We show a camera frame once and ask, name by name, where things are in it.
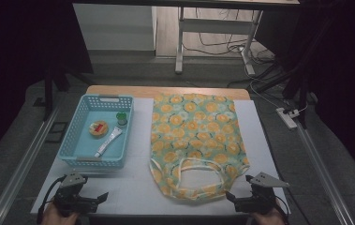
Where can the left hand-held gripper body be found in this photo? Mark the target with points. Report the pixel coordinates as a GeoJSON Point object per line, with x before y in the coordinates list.
{"type": "Point", "coordinates": [72, 203]}

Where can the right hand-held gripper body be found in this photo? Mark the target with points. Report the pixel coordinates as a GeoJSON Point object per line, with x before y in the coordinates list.
{"type": "Point", "coordinates": [259, 201]}

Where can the fruit print fabric bag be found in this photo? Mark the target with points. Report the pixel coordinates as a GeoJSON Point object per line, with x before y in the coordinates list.
{"type": "Point", "coordinates": [197, 131]}

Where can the orange snack packet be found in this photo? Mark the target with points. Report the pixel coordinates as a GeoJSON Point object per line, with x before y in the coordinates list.
{"type": "Point", "coordinates": [98, 128]}

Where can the white power strip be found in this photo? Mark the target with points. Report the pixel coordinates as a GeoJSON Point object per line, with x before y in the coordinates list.
{"type": "Point", "coordinates": [287, 118]}

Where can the black floor bracket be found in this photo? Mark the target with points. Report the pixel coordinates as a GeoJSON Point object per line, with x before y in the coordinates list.
{"type": "Point", "coordinates": [47, 137]}

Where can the white tube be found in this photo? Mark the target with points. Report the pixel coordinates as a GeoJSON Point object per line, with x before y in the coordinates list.
{"type": "Point", "coordinates": [109, 141]}

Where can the aluminium rail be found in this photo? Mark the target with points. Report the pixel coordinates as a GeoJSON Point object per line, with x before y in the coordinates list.
{"type": "Point", "coordinates": [22, 165]}
{"type": "Point", "coordinates": [322, 172]}

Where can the white table mat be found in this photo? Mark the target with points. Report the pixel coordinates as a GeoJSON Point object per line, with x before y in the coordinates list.
{"type": "Point", "coordinates": [140, 140]}

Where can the light blue plastic basket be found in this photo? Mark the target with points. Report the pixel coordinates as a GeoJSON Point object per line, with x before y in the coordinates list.
{"type": "Point", "coordinates": [87, 146]}

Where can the person's right hand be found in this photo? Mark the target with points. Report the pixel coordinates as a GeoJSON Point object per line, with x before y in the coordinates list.
{"type": "Point", "coordinates": [269, 219]}

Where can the black metal stand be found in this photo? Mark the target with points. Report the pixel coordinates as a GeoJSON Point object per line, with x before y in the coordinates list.
{"type": "Point", "coordinates": [300, 84]}
{"type": "Point", "coordinates": [48, 93]}

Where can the dark curtain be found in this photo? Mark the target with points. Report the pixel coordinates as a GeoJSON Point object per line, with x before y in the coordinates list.
{"type": "Point", "coordinates": [347, 78]}
{"type": "Point", "coordinates": [12, 62]}

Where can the white metal desk frame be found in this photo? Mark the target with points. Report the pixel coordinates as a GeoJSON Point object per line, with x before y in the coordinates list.
{"type": "Point", "coordinates": [215, 26]}

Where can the small jar with green cap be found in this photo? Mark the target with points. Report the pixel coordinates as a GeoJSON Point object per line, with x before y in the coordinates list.
{"type": "Point", "coordinates": [121, 118]}

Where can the person's left hand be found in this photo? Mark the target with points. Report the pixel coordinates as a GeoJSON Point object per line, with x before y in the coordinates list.
{"type": "Point", "coordinates": [56, 218]}

